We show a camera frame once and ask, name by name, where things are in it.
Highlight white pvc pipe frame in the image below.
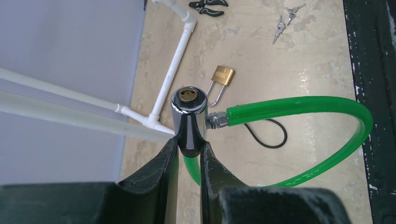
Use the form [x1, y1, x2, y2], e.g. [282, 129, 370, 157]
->
[0, 0, 197, 134]

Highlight black pliers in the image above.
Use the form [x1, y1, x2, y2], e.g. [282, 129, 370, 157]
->
[188, 0, 230, 18]

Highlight black cable loop lock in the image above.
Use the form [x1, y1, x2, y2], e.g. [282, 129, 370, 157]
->
[244, 119, 288, 149]

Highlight brass padlock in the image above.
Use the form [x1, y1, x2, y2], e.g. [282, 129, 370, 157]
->
[206, 65, 236, 107]

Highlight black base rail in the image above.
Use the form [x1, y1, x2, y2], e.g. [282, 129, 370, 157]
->
[343, 0, 396, 224]

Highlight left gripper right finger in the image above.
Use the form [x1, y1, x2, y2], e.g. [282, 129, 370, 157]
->
[200, 141, 351, 224]

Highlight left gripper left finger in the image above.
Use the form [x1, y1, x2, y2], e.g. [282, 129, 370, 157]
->
[0, 138, 178, 224]

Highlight green cable lock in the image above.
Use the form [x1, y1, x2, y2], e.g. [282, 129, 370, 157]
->
[170, 86, 373, 187]

